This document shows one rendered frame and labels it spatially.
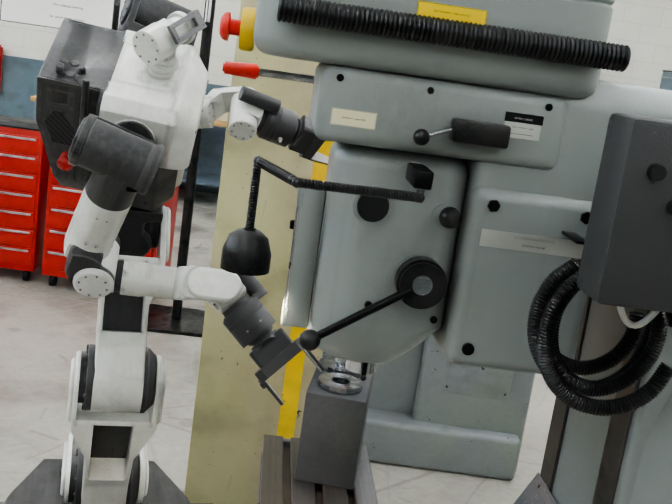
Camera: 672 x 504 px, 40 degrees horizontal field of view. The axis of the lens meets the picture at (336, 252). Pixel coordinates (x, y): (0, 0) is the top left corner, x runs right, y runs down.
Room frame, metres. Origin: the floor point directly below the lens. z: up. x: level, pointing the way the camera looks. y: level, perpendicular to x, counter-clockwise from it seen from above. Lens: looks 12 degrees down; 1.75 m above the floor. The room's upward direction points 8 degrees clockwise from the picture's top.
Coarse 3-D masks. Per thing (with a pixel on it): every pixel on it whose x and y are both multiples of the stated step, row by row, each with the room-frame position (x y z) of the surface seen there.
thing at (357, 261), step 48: (336, 144) 1.34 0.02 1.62; (336, 192) 1.27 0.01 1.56; (432, 192) 1.26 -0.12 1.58; (336, 240) 1.27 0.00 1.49; (384, 240) 1.26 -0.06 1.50; (432, 240) 1.26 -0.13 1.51; (336, 288) 1.26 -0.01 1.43; (384, 288) 1.26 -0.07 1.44; (336, 336) 1.27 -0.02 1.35; (384, 336) 1.27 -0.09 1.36
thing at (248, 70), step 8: (224, 64) 1.43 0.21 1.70; (232, 64) 1.42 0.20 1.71; (240, 64) 1.43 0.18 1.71; (248, 64) 1.43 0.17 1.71; (256, 64) 1.43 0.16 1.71; (224, 72) 1.43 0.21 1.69; (232, 72) 1.42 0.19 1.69; (240, 72) 1.42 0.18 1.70; (248, 72) 1.42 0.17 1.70; (256, 72) 1.42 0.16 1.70; (264, 72) 1.43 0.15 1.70; (272, 72) 1.43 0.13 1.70; (280, 72) 1.43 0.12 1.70; (288, 72) 1.44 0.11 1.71; (296, 80) 1.44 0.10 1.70; (304, 80) 1.44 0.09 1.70; (312, 80) 1.44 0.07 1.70
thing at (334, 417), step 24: (312, 384) 1.75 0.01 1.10; (336, 384) 1.73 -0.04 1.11; (360, 384) 1.75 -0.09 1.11; (312, 408) 1.70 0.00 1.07; (336, 408) 1.70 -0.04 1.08; (360, 408) 1.69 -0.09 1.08; (312, 432) 1.70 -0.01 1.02; (336, 432) 1.70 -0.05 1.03; (360, 432) 1.69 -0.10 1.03; (312, 456) 1.70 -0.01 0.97; (336, 456) 1.70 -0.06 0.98; (312, 480) 1.70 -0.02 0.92; (336, 480) 1.69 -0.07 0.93
